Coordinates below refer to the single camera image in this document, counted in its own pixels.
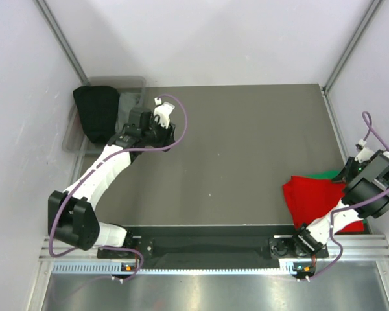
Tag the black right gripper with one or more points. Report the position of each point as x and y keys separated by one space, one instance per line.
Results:
x=345 y=176

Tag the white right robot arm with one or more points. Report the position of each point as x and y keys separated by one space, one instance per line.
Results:
x=366 y=194

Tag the right aluminium corner post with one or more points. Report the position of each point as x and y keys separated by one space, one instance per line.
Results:
x=361 y=28

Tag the green folded t shirt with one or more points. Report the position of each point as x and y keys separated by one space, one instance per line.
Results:
x=324 y=175

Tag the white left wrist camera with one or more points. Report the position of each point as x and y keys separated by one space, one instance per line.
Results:
x=163 y=111

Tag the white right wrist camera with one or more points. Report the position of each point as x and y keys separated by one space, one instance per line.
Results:
x=364 y=153

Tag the grey t shirt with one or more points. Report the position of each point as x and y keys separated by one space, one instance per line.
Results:
x=127 y=101

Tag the aluminium corner post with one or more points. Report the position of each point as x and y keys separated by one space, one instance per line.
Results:
x=361 y=28
x=60 y=37

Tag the red t shirt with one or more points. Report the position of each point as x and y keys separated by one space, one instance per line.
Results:
x=308 y=199

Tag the aluminium frame rail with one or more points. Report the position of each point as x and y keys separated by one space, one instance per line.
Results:
x=354 y=248

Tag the grey plastic bin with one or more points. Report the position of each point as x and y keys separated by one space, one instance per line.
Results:
x=75 y=141

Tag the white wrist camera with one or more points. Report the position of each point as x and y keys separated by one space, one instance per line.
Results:
x=364 y=153
x=163 y=111

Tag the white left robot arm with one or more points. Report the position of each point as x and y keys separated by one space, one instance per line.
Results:
x=71 y=212

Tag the left aluminium corner post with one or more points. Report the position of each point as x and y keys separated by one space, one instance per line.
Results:
x=60 y=37

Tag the slotted grey cable duct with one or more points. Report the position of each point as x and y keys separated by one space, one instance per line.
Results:
x=119 y=268

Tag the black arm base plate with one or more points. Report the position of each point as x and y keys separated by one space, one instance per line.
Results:
x=262 y=241

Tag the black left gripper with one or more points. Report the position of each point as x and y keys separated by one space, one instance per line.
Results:
x=167 y=135

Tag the black t shirt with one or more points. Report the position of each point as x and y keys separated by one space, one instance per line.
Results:
x=97 y=108

